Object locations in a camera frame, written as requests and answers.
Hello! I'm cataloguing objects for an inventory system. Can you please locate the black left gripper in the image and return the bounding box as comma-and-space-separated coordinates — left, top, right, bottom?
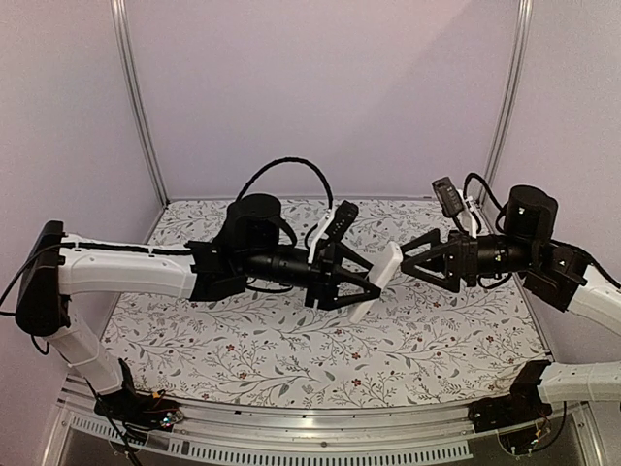
241, 242, 381, 311

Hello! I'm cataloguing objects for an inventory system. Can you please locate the white remote control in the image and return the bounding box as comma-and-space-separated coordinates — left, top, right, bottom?
347, 241, 403, 324

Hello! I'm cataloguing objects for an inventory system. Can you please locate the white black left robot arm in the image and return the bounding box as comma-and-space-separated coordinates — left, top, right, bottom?
13, 193, 381, 421

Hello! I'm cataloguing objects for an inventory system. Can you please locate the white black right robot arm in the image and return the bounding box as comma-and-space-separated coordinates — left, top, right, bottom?
401, 184, 620, 423

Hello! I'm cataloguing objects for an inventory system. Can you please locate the floral patterned table mat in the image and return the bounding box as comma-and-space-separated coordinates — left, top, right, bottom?
94, 196, 552, 409

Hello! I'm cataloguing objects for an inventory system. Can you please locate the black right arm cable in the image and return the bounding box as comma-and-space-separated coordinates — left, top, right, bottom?
463, 173, 508, 224

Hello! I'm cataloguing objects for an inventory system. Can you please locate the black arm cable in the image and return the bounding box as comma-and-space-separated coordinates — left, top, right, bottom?
235, 155, 335, 215
463, 173, 508, 224

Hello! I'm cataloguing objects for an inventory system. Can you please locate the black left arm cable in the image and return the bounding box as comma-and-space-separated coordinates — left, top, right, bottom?
235, 155, 335, 215

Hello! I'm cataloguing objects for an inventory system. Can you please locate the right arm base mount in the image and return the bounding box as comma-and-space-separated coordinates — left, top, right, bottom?
468, 360, 552, 433

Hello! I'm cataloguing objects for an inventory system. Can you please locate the aluminium front rail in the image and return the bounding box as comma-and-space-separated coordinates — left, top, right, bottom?
40, 376, 606, 465

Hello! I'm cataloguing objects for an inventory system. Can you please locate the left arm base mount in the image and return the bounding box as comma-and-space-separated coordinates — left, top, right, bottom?
94, 359, 184, 431

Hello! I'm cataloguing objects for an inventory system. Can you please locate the right aluminium frame post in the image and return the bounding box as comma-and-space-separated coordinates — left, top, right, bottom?
483, 0, 534, 186

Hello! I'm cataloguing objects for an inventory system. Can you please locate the aluminium frame post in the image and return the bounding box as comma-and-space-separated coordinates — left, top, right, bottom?
111, 0, 170, 207
483, 0, 534, 186

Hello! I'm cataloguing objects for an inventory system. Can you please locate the left aluminium frame post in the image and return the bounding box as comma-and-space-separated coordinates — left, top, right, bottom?
111, 0, 170, 207

